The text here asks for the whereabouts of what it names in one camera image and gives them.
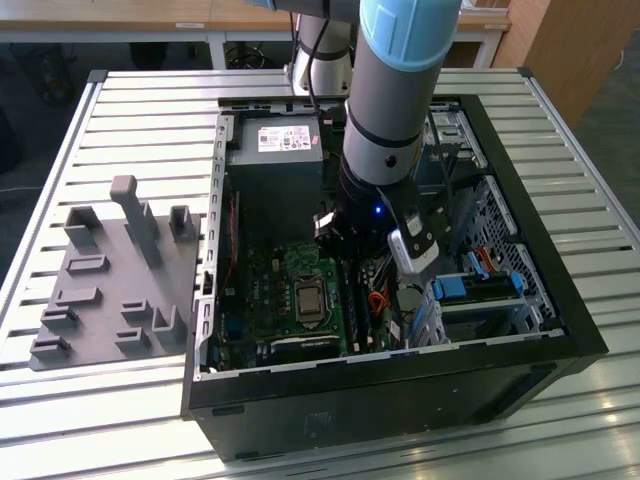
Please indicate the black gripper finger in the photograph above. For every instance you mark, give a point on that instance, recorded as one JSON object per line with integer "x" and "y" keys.
{"x": 327, "y": 235}

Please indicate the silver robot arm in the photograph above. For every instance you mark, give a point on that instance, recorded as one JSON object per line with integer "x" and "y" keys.
{"x": 390, "y": 100}

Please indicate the green motherboard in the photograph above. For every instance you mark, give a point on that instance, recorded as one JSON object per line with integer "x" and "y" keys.
{"x": 300, "y": 260}

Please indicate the silver CPU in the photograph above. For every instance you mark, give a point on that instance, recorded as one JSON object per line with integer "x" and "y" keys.
{"x": 310, "y": 301}

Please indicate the CPU socket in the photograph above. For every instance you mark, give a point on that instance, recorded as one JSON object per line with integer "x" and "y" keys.
{"x": 310, "y": 321}

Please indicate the round grey speaker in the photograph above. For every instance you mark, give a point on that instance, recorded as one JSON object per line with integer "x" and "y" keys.
{"x": 411, "y": 299}

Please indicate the black graphics card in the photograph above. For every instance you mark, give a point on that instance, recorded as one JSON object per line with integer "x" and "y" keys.
{"x": 305, "y": 347}

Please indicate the blue disk carrier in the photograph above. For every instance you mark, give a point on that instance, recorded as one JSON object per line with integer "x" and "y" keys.
{"x": 450, "y": 289}

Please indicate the grey power supply unit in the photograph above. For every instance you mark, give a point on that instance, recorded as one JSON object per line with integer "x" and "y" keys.
{"x": 250, "y": 145}

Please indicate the grey metal drive cage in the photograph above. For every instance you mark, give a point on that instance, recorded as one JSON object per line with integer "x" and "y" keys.
{"x": 460, "y": 130}

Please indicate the blue port connector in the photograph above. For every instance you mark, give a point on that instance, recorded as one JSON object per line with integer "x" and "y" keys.
{"x": 233, "y": 330}

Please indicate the metal disk bay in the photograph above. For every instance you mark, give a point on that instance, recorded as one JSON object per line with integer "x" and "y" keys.
{"x": 500, "y": 306}

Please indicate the black PC case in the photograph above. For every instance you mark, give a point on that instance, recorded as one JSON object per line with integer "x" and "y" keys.
{"x": 350, "y": 410}

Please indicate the black chair base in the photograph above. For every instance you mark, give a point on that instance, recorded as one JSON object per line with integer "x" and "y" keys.
{"x": 250, "y": 55}

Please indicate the small white object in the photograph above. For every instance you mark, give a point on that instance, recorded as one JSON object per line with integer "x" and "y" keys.
{"x": 470, "y": 4}

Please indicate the grey parts rack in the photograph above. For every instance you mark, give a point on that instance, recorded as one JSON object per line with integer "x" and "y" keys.
{"x": 100, "y": 310}

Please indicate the wooden cabinet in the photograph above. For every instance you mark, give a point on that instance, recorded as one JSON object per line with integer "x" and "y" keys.
{"x": 575, "y": 50}

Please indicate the wooden desk white frame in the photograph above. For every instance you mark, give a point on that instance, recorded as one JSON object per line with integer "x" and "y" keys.
{"x": 125, "y": 12}

